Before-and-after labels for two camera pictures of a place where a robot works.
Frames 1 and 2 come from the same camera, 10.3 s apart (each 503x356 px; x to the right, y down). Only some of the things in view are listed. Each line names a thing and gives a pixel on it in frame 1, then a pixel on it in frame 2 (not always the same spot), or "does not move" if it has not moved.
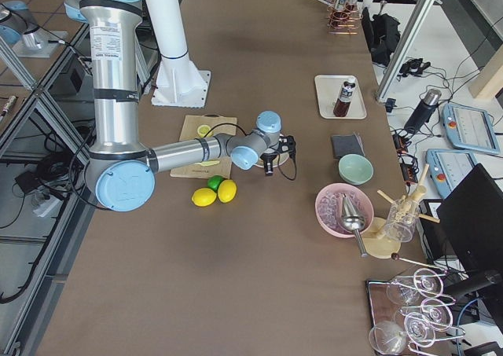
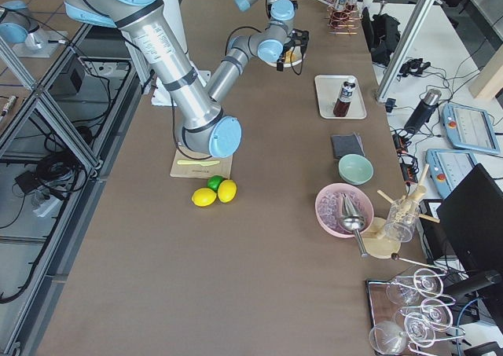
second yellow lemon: x=227 y=191 does not move
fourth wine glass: x=420 y=329 does not move
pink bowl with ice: x=328 y=207 does not move
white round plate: x=280 y=159 → x=299 y=57
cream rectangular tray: x=328 y=87 does not move
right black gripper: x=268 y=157 → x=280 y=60
